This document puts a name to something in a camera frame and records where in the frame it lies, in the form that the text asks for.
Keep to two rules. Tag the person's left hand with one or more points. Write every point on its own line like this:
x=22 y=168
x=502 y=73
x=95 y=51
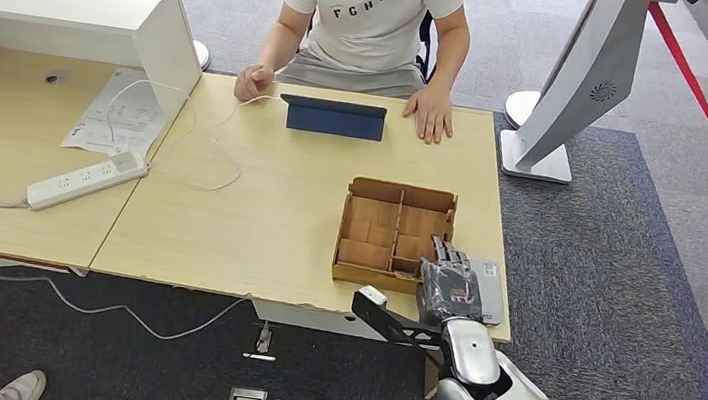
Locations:
x=432 y=114

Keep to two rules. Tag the person's right hand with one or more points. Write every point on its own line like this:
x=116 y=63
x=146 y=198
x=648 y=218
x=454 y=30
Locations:
x=254 y=82

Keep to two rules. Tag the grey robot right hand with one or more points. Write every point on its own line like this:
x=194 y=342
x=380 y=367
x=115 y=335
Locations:
x=450 y=289

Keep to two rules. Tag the person's left forearm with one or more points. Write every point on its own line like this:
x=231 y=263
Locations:
x=450 y=56

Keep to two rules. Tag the person's right forearm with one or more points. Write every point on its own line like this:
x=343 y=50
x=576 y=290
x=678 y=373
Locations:
x=279 y=40

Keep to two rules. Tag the grey card reader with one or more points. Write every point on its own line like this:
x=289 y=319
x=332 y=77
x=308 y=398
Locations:
x=493 y=294

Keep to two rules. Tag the wooden room key card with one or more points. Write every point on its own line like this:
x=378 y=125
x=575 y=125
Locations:
x=362 y=253
x=421 y=221
x=373 y=211
x=412 y=246
x=369 y=232

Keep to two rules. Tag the person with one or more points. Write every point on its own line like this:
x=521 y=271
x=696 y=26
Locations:
x=367 y=27

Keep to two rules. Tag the white round stanchion base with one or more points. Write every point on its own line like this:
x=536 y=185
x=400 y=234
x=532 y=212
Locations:
x=202 y=56

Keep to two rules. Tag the black office chair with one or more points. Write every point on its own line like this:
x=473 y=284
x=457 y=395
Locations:
x=425 y=46

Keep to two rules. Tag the wooden compartment box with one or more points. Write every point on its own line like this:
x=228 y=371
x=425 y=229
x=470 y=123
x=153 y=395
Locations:
x=372 y=275

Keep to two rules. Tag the white round floor base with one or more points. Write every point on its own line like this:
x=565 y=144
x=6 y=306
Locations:
x=521 y=107

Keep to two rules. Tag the blue tablet with case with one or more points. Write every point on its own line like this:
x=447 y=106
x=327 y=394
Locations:
x=335 y=121

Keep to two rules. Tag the large wooden desk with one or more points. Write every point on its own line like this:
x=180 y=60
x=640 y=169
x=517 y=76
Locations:
x=272 y=216

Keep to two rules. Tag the printed paper sheet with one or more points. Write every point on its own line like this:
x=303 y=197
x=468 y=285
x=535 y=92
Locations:
x=96 y=126

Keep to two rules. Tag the silver kiosk stand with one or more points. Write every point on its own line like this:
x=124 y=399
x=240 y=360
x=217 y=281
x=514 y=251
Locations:
x=592 y=72

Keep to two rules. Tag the white power strip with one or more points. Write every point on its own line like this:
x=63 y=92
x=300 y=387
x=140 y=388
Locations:
x=86 y=181

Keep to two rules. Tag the floor plug outlet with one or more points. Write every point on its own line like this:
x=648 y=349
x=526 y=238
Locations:
x=261 y=344

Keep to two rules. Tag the dark grey floor rug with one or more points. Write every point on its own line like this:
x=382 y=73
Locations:
x=108 y=364

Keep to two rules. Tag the white shoe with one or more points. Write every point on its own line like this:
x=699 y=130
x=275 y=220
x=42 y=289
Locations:
x=20 y=387

